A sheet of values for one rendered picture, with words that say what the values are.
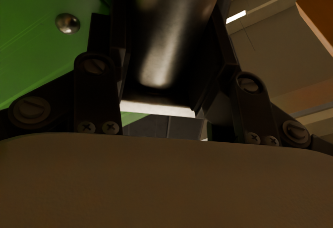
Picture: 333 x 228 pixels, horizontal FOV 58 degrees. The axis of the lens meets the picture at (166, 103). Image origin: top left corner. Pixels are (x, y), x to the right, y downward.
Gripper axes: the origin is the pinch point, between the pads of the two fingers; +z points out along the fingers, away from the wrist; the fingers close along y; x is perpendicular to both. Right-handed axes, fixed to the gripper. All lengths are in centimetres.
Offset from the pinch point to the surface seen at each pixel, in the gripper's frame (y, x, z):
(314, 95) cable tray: 196, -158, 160
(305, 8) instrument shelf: 38, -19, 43
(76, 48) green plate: -3.6, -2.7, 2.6
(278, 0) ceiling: 390, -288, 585
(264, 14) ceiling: 376, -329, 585
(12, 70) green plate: -6.7, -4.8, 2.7
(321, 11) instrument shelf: 39, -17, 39
